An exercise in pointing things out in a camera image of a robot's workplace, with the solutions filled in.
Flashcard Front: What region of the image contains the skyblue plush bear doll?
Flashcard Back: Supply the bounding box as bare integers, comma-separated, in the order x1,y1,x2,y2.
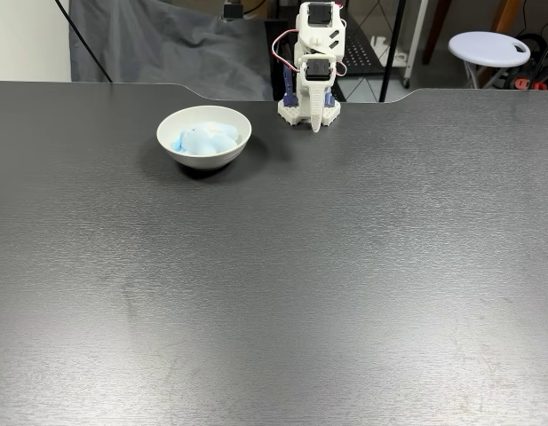
171,125,240,156

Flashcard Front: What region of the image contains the white ceramic bowl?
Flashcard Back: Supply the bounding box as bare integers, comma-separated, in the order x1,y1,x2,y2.
156,105,253,170

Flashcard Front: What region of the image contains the black perforated panel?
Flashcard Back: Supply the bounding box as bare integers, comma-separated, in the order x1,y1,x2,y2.
342,17,388,103

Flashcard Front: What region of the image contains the black metal pole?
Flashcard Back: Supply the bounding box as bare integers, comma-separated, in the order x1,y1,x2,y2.
379,0,407,103

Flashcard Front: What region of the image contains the brown wooden leg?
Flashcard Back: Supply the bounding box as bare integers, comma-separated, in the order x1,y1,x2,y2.
423,0,455,66

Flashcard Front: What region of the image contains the grey cloth backdrop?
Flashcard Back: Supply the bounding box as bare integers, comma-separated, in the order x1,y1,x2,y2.
68,0,277,102

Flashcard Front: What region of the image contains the white round stool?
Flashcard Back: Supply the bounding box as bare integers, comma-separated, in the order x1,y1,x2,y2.
448,30,533,90

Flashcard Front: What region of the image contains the red and black machine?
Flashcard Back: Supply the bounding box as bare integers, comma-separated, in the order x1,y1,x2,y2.
506,33,548,90

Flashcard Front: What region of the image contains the black stand leg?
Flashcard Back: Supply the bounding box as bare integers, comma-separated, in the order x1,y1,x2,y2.
54,0,114,83

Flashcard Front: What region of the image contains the white and red cable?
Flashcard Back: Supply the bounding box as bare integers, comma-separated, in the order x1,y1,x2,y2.
272,29,301,74

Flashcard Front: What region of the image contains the white rack frame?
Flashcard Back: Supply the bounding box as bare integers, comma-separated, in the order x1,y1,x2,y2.
401,0,430,88

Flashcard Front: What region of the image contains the black camera device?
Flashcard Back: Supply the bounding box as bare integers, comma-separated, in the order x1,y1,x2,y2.
222,0,247,21

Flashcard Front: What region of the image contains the brown wooden post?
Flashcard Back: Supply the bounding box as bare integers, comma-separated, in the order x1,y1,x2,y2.
493,0,522,35

